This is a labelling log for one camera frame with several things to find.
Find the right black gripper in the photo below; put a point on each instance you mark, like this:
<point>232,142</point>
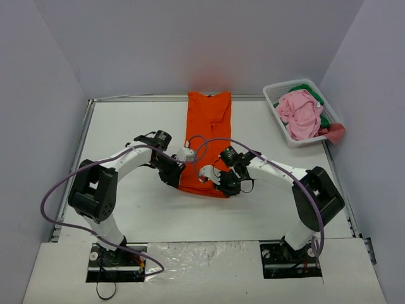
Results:
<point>226,185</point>

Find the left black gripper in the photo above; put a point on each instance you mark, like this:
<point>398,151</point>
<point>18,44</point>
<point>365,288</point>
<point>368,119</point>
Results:
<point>174,177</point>

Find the orange t-shirt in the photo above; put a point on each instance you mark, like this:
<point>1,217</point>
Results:
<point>207,117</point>

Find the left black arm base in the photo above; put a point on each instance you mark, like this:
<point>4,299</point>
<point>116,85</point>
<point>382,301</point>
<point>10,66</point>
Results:
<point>114,266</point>

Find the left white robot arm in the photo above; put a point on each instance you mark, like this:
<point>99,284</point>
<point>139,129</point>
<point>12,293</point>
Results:
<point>93,193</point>

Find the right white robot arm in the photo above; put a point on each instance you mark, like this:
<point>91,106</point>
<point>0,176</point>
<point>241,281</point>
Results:
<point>316,198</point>

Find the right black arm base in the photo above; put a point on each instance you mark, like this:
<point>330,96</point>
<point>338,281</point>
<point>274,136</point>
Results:
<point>278,262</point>

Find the green t-shirt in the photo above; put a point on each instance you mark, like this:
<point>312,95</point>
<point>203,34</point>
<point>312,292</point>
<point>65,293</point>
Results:
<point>324,121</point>

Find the salmon pink t-shirt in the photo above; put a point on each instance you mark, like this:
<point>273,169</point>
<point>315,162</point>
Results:
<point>334,133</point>

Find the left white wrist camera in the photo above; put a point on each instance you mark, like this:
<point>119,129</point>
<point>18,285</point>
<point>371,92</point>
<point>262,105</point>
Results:
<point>185,154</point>

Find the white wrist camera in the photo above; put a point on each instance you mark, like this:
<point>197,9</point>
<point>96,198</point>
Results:
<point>185,154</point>
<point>210,173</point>

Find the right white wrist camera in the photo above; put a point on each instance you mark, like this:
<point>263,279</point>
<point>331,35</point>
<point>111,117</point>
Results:
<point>210,173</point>

